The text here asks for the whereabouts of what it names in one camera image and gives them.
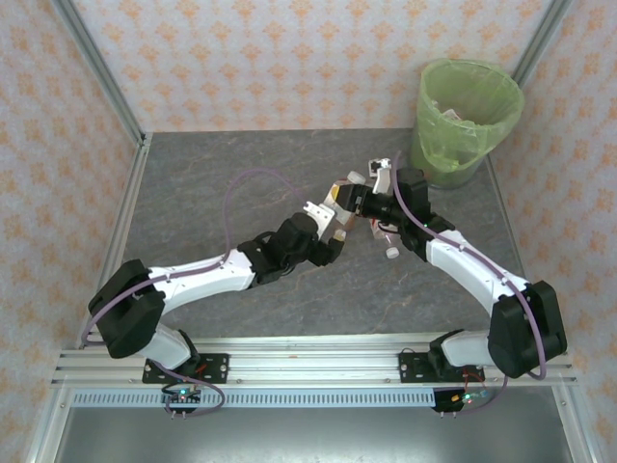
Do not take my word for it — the orange tea plastic bottle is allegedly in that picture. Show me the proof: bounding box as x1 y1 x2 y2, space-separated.
321 170 367 242

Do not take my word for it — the clear bottle red label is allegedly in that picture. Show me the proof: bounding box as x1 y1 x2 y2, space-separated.
368 217 402 260

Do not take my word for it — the translucent waste bin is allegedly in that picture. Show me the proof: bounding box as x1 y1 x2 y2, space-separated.
409 57 525 190

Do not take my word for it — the green plastic bin liner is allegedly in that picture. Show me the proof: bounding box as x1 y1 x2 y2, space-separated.
415 57 525 176

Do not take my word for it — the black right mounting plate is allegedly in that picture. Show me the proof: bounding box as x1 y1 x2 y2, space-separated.
398 347 487 386

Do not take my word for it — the black mounting plate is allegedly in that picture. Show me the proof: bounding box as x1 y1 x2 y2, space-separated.
142 353 230 386
398 347 487 386

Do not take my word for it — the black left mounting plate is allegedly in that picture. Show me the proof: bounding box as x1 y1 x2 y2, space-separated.
142 353 230 386

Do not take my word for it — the grey metal panel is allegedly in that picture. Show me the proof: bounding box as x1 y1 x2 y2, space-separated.
52 404 579 463

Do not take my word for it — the left circuit board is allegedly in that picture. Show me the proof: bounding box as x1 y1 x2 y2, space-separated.
161 387 202 407

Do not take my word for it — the circuit board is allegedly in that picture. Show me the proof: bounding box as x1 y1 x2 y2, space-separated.
161 387 202 407
450 390 493 407

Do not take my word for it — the right circuit board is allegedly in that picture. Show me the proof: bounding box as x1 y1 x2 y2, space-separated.
450 390 493 407

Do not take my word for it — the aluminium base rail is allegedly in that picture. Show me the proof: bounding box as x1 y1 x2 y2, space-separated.
51 331 578 388

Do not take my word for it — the white slotted cable duct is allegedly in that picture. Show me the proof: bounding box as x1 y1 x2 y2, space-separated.
69 389 438 409

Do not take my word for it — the aluminium side frame rail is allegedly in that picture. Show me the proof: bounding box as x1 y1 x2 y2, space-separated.
484 153 597 463
23 132 154 463

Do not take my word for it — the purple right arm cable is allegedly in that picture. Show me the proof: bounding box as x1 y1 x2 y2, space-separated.
392 150 550 417

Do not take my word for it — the aluminium corner post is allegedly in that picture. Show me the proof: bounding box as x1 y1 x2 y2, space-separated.
49 0 148 149
509 0 575 88

